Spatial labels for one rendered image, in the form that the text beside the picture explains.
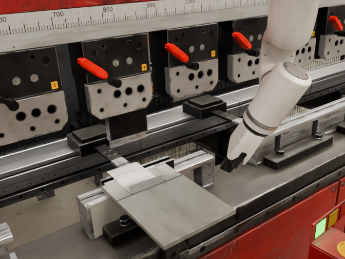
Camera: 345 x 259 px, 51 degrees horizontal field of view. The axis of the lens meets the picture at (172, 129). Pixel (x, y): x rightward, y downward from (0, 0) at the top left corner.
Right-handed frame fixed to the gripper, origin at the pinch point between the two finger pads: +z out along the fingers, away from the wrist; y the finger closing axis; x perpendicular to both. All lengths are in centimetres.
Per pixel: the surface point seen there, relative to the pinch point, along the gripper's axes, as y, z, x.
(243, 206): 5.0, 7.2, 8.5
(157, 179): 14.8, 0.5, -16.5
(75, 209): -72, 158, -46
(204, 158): -3.9, 5.2, -5.5
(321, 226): 4.3, 2.7, 29.3
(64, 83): -27, 20, -56
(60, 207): -72, 163, -57
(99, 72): 14.9, -20.8, -36.2
